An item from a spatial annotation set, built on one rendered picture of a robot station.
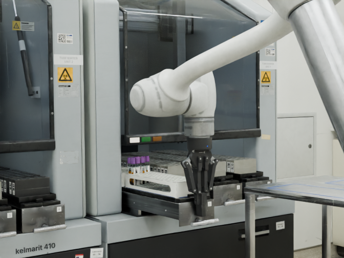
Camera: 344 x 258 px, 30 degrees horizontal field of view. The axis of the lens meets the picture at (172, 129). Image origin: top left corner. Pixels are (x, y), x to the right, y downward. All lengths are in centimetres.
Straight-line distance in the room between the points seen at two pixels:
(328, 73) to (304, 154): 301
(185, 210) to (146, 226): 23
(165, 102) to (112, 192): 49
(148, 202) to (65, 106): 40
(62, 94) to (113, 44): 25
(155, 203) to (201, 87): 40
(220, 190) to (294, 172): 204
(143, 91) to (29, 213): 49
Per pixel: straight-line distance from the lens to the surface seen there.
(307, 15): 139
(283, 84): 419
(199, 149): 188
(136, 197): 210
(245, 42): 169
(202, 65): 170
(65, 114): 203
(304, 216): 441
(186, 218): 193
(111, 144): 211
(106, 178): 211
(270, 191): 207
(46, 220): 193
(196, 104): 184
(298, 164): 431
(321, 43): 137
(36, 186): 199
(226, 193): 230
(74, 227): 198
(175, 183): 194
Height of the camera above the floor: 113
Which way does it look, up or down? 3 degrees down
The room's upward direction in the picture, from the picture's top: 1 degrees counter-clockwise
